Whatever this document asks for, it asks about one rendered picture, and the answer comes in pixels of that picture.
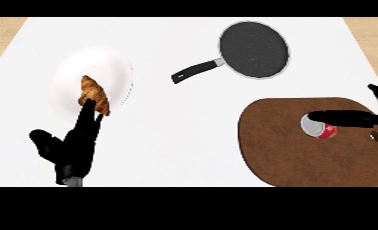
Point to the brown wooden cutting board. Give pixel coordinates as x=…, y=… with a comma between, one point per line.
x=296, y=154

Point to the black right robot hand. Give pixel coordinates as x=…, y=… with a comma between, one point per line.
x=344, y=118

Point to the red and silver can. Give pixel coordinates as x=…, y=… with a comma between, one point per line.
x=319, y=130

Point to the white round plate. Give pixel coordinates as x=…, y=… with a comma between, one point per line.
x=93, y=80

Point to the black frying pan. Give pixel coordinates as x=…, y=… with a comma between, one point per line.
x=253, y=50

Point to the brown croissant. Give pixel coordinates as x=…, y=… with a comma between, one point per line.
x=95, y=94

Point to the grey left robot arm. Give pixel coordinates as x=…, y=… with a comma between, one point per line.
x=74, y=182

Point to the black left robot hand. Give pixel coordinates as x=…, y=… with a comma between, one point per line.
x=78, y=144

